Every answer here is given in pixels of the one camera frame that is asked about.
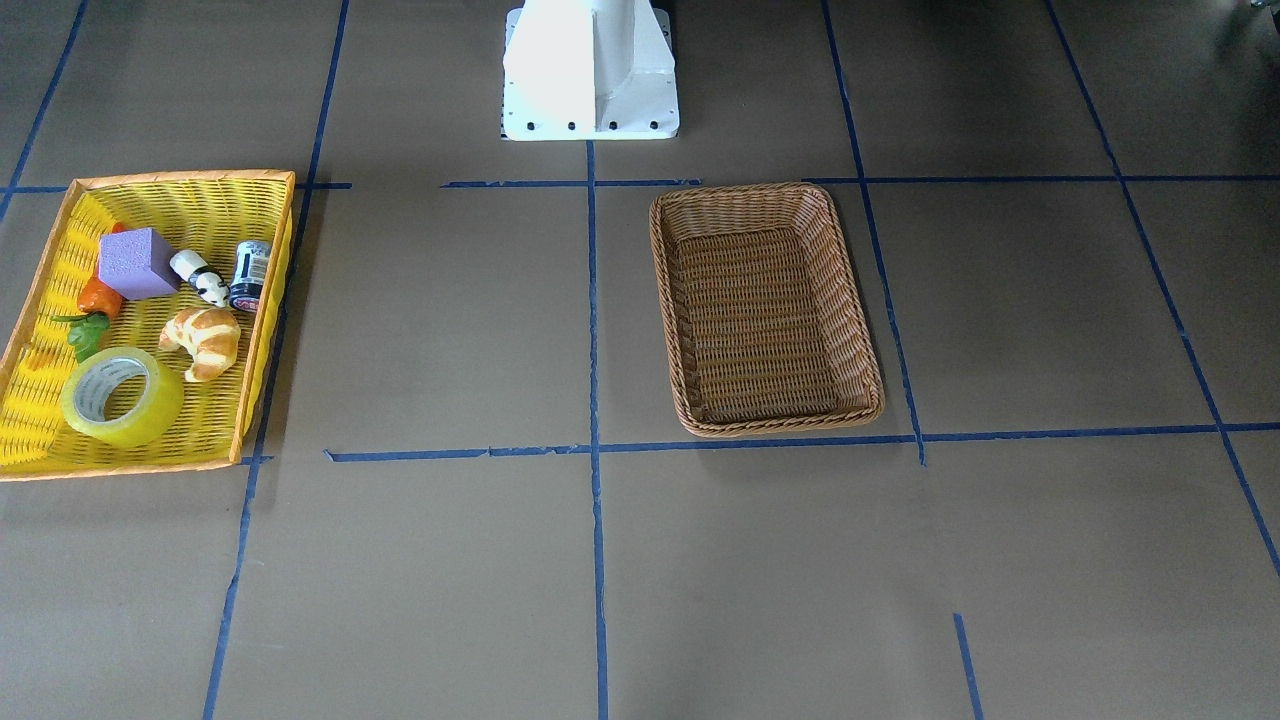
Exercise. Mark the panda figurine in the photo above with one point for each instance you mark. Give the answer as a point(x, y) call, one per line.
point(201, 277)

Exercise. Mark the yellow tape roll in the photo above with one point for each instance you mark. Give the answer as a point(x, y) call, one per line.
point(84, 397)

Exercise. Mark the purple foam cube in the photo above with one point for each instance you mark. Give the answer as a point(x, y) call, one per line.
point(136, 264)

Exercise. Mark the toy carrot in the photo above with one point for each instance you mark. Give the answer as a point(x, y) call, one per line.
point(98, 306)

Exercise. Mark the small dark labelled can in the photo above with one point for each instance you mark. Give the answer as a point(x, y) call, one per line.
point(249, 275)

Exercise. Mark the toy croissant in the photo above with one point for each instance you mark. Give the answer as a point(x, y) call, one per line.
point(210, 336)

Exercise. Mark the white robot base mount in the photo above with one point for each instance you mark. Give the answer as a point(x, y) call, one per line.
point(589, 71)

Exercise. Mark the brown wicker basket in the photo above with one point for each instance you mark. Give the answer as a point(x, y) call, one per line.
point(765, 332)

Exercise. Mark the yellow woven plastic basket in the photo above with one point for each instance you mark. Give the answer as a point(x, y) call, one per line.
point(209, 211)

